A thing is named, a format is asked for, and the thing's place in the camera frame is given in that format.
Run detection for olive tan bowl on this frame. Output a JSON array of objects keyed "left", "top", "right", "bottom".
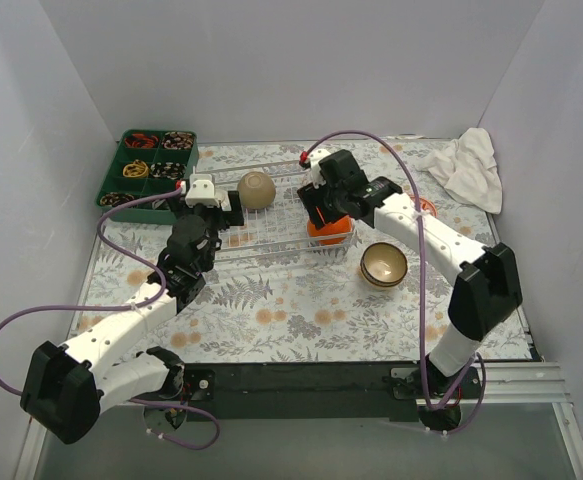
[{"left": 237, "top": 171, "right": 276, "bottom": 210}]

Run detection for white wire dish rack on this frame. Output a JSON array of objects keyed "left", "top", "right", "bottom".
[{"left": 199, "top": 156, "right": 357, "bottom": 270}]

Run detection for white bowl red wreath pattern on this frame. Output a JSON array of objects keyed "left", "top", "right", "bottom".
[{"left": 420, "top": 197, "right": 437, "bottom": 217}]

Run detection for black gold pattern bowl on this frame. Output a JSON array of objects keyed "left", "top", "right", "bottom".
[{"left": 360, "top": 242, "right": 408, "bottom": 271}]

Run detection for cream bird pattern bowl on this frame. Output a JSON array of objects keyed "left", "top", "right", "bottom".
[{"left": 360, "top": 268, "right": 408, "bottom": 290}]

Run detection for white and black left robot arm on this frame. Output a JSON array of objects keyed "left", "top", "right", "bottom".
[{"left": 20, "top": 189, "right": 244, "bottom": 444}]

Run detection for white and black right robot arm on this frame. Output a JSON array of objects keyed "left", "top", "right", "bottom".
[{"left": 298, "top": 149, "right": 522, "bottom": 401}]

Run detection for orange plastic bowl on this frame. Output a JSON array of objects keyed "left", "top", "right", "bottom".
[{"left": 307, "top": 216, "right": 352, "bottom": 246}]

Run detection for floral patterned table mat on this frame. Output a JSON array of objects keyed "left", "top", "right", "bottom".
[{"left": 81, "top": 140, "right": 532, "bottom": 363}]

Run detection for dark floral scrunchie middle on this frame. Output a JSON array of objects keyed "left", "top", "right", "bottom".
[{"left": 150, "top": 162, "right": 187, "bottom": 180}]

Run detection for dark floral scrunchie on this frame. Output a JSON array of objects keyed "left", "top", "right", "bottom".
[
  {"left": 150, "top": 162, "right": 187, "bottom": 180},
  {"left": 161, "top": 131, "right": 196, "bottom": 150}
]

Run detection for dark patterned scrunchie front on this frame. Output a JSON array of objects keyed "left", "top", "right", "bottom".
[{"left": 97, "top": 192, "right": 137, "bottom": 208}]

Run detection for yellow rubber bands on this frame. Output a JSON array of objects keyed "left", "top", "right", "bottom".
[{"left": 122, "top": 159, "right": 150, "bottom": 179}]

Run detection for green compartment organizer tray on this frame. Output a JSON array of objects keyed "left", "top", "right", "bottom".
[{"left": 95, "top": 129, "right": 199, "bottom": 211}]

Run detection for dark floral scrunchie back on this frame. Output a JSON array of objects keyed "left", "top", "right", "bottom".
[{"left": 161, "top": 131, "right": 196, "bottom": 150}]

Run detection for crumpled white cloth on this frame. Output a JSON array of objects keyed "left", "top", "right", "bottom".
[{"left": 417, "top": 128, "right": 503, "bottom": 214}]

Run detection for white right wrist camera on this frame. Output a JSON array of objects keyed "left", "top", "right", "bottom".
[{"left": 299, "top": 148, "right": 330, "bottom": 187}]

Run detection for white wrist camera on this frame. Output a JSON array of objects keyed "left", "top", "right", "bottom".
[
  {"left": 299, "top": 148, "right": 330, "bottom": 187},
  {"left": 180, "top": 173, "right": 221, "bottom": 208}
]

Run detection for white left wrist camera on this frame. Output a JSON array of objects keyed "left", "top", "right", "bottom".
[{"left": 180, "top": 173, "right": 221, "bottom": 208}]

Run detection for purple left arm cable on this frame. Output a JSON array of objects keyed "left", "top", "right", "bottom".
[{"left": 0, "top": 182, "right": 221, "bottom": 450}]

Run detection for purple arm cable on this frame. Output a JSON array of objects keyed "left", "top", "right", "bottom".
[
  {"left": 300, "top": 130, "right": 487, "bottom": 434},
  {"left": 0, "top": 182, "right": 221, "bottom": 450}
]

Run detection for orange black hair ties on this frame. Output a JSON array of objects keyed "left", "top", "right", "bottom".
[{"left": 122, "top": 131, "right": 161, "bottom": 151}]

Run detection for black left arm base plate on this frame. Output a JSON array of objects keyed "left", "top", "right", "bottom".
[{"left": 125, "top": 367, "right": 217, "bottom": 404}]

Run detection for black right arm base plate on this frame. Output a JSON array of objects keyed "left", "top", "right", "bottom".
[{"left": 391, "top": 365, "right": 482, "bottom": 400}]

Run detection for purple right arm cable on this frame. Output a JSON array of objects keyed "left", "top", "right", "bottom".
[{"left": 300, "top": 130, "right": 487, "bottom": 434}]

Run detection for aluminium frame rail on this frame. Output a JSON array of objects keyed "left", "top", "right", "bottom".
[{"left": 16, "top": 362, "right": 583, "bottom": 479}]

